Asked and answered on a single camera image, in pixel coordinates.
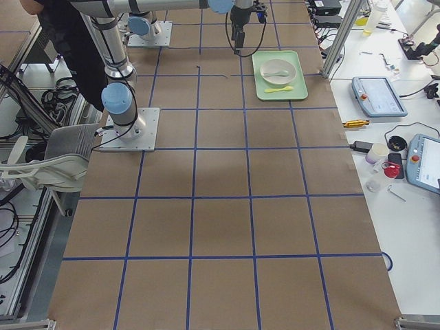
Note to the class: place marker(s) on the person in black clothes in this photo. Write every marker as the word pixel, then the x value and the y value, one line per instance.
pixel 71 39

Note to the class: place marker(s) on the grey teach pendant lower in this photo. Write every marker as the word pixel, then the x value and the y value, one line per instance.
pixel 422 166

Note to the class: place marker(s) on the grey teach pendant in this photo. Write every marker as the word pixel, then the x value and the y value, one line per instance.
pixel 377 97
pixel 422 166

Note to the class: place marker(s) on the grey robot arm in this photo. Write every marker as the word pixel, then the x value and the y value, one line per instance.
pixel 118 97
pixel 219 7

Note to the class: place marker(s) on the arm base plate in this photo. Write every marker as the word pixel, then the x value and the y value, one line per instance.
pixel 144 34

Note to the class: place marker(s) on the grey teach pendant upper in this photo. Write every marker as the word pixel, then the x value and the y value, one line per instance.
pixel 377 97

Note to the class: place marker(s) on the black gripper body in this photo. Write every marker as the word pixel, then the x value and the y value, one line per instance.
pixel 238 18

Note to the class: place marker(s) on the black round dish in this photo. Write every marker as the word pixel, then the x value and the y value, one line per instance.
pixel 396 143

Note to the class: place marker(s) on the red round object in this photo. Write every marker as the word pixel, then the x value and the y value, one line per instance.
pixel 391 170

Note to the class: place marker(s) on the aluminium frame post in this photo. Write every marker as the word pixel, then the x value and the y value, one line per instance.
pixel 348 20

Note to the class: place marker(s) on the black power adapter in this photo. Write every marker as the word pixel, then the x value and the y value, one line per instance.
pixel 361 146

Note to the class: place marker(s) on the grey office chair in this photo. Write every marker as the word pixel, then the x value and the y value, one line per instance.
pixel 64 166

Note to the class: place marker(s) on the light green tray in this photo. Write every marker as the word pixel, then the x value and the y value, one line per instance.
pixel 300 89

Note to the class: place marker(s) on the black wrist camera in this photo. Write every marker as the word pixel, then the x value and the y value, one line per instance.
pixel 261 11

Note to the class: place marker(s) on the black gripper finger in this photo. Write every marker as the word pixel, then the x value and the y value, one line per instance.
pixel 234 35
pixel 239 38

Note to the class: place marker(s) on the white round plate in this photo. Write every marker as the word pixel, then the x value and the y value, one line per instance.
pixel 275 65

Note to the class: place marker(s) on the grey metal base plate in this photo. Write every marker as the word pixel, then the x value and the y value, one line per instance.
pixel 139 137

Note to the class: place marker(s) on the clear plastic bottle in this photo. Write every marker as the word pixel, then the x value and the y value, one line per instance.
pixel 377 11

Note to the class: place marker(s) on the yellow plastic fork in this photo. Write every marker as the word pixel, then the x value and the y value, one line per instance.
pixel 274 90

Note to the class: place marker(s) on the white paper cup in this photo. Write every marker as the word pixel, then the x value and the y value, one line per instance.
pixel 377 152

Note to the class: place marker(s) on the gold metal cylinder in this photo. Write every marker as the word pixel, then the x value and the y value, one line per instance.
pixel 355 123

